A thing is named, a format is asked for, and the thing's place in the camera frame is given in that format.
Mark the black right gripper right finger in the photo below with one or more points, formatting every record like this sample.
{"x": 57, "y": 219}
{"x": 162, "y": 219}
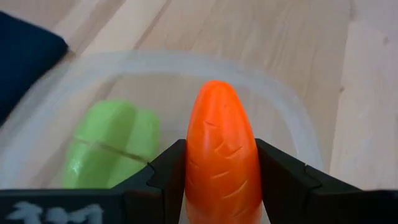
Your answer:
{"x": 295, "y": 196}

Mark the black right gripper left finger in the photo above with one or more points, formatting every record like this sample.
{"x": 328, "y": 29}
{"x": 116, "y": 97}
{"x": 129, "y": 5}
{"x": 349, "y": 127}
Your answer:
{"x": 161, "y": 193}

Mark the orange toy carrot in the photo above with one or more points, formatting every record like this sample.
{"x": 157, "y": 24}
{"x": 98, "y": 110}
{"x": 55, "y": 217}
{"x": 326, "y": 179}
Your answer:
{"x": 222, "y": 149}

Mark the green toy pepper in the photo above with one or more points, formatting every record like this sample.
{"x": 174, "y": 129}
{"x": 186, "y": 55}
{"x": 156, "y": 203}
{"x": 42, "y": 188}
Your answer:
{"x": 105, "y": 143}

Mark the clear plastic tupperware container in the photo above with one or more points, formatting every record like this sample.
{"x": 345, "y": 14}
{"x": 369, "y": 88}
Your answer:
{"x": 174, "y": 62}

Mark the folded navy blue cloth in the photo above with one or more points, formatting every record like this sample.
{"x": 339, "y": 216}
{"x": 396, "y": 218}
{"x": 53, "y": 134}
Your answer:
{"x": 25, "y": 59}

